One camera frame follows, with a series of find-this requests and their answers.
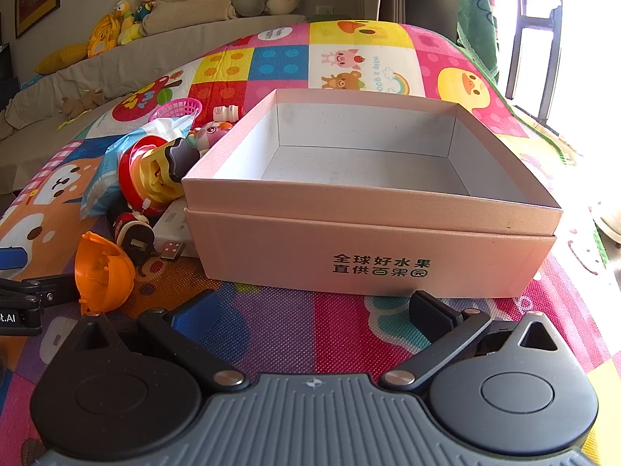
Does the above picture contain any dark window frame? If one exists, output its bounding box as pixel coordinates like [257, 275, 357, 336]
[505, 10, 564, 122]

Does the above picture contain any yellow striped plush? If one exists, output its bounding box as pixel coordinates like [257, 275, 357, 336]
[87, 14, 120, 59]

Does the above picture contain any white plant pot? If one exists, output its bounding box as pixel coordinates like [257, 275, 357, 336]
[594, 199, 621, 243]

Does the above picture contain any pink green figure toy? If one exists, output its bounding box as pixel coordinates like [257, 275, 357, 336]
[187, 121, 234, 158]

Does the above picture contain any brown plush toy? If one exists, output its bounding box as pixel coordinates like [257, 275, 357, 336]
[61, 88, 105, 120]

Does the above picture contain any beige folded blanket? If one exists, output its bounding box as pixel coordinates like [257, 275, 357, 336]
[141, 0, 241, 37]

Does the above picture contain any pink plastic basket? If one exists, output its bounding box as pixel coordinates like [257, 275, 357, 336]
[149, 97, 202, 124]

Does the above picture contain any orange plastic capsule half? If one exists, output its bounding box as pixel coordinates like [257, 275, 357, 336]
[74, 231, 135, 314]

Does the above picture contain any colourful cartoon play mat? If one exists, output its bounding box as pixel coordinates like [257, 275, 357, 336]
[0, 20, 621, 466]

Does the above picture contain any cartoon boy doll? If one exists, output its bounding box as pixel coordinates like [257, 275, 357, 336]
[130, 0, 156, 27]

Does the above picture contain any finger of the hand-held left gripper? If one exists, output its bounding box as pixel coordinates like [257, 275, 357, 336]
[0, 247, 26, 270]
[0, 274, 75, 308]

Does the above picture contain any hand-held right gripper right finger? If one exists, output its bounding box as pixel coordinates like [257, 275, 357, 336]
[381, 290, 576, 394]

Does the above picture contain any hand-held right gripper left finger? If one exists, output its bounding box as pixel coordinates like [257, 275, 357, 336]
[68, 289, 250, 393]

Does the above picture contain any pink cardboard box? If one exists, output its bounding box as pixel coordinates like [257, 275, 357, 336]
[182, 88, 564, 299]

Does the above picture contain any green hanging towel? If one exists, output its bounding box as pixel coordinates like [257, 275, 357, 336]
[457, 0, 500, 85]

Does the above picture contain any white charger with plug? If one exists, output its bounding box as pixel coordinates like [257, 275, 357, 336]
[154, 199, 199, 260]

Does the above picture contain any red yellow bearded figure toy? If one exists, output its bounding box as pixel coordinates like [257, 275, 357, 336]
[118, 135, 201, 214]

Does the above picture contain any sofa with beige cover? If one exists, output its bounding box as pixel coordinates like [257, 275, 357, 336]
[0, 12, 311, 195]

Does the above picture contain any yellow bird plush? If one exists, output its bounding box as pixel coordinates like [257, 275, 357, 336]
[114, 0, 135, 45]

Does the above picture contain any yellow pillow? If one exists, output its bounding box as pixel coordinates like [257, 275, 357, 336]
[34, 43, 88, 75]

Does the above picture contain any blue white tissue pack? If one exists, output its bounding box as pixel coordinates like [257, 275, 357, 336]
[80, 115, 195, 219]

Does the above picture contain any wind-up doll toy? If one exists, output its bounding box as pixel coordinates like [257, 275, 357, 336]
[106, 209, 157, 267]

